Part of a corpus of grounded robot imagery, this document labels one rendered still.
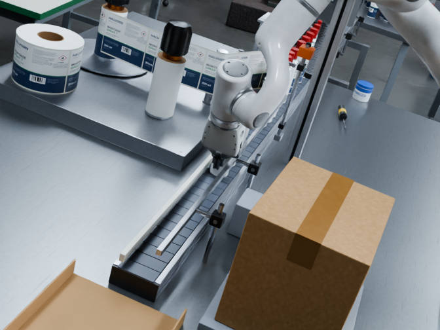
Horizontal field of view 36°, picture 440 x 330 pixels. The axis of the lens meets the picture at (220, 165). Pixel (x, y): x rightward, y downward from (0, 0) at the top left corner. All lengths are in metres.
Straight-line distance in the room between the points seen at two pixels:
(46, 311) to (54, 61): 0.90
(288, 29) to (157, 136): 0.59
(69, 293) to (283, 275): 0.44
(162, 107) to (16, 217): 0.64
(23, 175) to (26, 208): 0.14
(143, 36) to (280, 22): 0.80
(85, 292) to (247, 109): 0.54
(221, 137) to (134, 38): 0.72
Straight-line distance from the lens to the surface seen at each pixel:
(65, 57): 2.05
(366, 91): 2.85
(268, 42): 1.55
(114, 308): 1.40
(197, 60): 2.21
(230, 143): 1.68
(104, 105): 2.07
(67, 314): 1.37
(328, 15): 1.98
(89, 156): 1.89
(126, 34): 2.30
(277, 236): 1.25
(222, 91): 1.56
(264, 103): 1.52
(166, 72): 2.00
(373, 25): 3.98
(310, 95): 2.04
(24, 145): 1.89
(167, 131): 2.00
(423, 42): 1.63
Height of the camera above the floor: 1.76
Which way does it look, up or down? 28 degrees down
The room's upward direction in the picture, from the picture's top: 16 degrees clockwise
